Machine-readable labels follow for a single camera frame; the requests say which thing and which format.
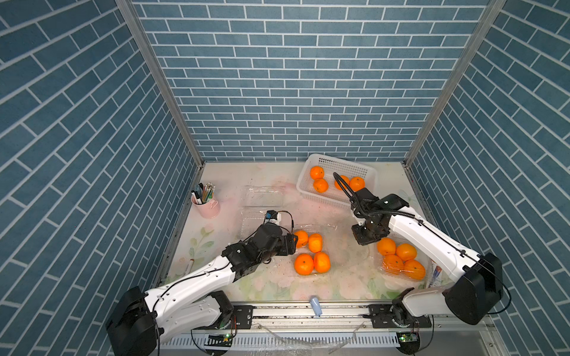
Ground orange box one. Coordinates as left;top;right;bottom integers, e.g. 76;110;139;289
376;237;397;256
294;230;309;249
310;166;325;180

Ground orange box three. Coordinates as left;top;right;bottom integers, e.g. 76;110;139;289
294;254;315;276
334;175;350;191
382;255;404;274

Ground clear plastic clamshell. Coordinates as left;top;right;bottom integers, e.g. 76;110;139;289
373;237;430;283
289;224;371;277
240;185;284;240

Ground white perforated plastic basket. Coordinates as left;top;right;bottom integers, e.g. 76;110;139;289
296;153;378;208

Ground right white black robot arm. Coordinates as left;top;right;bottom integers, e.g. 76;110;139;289
349;189;503;326

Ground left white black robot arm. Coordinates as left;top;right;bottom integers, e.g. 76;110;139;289
105;222;298;355

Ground pink metal pen bucket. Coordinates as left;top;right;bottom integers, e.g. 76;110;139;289
191;182;221;219

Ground small light blue cylinder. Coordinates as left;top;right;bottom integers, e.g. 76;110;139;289
310;297;323;317

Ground red white marker pen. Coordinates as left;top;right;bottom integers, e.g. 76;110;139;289
185;259;194;274

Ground blue white packaged item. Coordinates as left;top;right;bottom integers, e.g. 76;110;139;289
427;266;443;288

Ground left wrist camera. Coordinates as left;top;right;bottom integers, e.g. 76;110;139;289
264;210;281;225

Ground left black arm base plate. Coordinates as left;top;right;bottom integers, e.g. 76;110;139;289
213;305;254;329

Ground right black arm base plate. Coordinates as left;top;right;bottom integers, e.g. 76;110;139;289
362;303;432;329

